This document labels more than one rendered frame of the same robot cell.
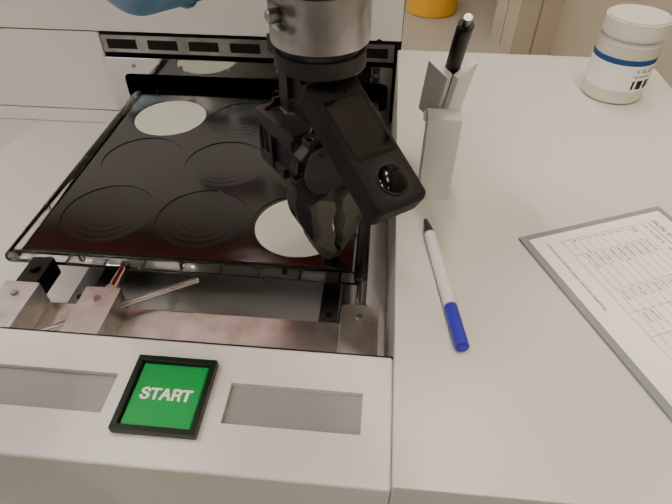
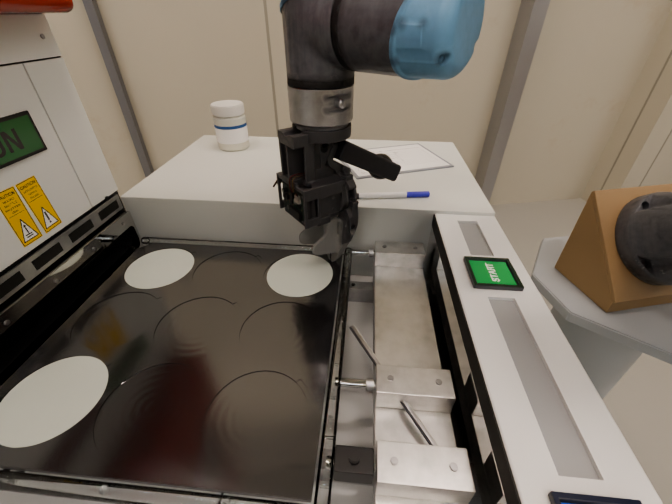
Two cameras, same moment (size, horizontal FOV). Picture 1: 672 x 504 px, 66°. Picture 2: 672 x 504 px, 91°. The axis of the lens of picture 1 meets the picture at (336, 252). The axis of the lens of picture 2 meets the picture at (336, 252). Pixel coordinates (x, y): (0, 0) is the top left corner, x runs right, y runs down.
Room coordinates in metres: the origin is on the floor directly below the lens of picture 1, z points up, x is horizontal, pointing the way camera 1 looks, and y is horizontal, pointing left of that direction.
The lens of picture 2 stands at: (0.37, 0.43, 1.22)
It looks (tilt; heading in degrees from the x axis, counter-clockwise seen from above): 36 degrees down; 270
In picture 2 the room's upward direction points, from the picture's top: straight up
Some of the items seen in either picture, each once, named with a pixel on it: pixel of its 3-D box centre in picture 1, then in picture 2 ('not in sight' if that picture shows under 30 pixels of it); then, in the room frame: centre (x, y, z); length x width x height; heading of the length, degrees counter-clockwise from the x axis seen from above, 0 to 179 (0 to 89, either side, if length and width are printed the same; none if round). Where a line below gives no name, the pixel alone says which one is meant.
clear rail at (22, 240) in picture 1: (87, 159); (109, 492); (0.56, 0.32, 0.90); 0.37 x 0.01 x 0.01; 175
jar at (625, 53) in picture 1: (624, 55); (230, 125); (0.61, -0.35, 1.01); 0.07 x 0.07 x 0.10
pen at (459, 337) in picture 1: (441, 276); (388, 195); (0.28, -0.08, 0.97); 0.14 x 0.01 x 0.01; 3
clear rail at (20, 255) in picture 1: (182, 266); (339, 337); (0.37, 0.16, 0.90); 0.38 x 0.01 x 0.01; 85
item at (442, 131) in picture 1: (440, 122); not in sight; (0.42, -0.09, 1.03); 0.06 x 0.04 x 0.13; 175
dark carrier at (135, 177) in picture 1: (226, 165); (198, 326); (0.55, 0.14, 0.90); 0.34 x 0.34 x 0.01; 85
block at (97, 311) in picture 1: (90, 328); (412, 387); (0.29, 0.22, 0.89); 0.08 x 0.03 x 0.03; 175
